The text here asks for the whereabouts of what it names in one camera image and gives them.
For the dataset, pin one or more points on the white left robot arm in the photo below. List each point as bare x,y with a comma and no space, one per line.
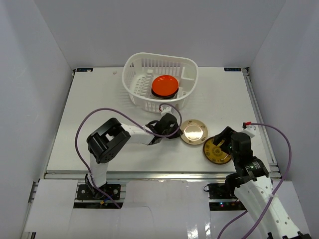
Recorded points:
107,141

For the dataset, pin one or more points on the left blue corner label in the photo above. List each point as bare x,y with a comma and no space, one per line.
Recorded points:
84,69

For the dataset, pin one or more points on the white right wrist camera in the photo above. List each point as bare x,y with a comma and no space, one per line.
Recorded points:
249,129

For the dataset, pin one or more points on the beige round calligraphy plate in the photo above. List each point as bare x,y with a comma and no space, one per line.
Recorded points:
194,132

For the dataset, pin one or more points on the white plastic dish basket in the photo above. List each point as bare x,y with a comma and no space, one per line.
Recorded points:
152,79

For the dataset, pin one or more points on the black round plate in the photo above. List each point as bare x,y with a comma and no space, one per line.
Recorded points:
164,97

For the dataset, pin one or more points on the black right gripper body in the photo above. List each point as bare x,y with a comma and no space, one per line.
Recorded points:
233,155

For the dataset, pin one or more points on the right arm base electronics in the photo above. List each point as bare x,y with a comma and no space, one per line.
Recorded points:
221,200

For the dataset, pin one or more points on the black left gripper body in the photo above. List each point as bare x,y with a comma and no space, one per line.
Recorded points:
173,128

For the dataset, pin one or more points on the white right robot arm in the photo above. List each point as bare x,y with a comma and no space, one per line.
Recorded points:
253,186

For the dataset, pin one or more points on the blue corner label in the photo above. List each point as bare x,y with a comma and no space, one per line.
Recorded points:
232,69
84,69

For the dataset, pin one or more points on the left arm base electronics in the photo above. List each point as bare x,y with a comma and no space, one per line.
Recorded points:
86,194

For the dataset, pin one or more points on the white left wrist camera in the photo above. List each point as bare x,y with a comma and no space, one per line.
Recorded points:
166,110

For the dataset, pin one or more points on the brown yellow round plate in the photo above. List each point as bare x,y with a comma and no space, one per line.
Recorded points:
214,153

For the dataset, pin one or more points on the right blue corner label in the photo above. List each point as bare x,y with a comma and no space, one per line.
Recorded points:
232,69

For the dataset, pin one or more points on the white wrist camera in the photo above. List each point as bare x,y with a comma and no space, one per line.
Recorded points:
249,129
166,110

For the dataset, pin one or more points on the orange round plate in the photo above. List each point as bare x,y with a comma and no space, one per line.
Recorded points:
165,84

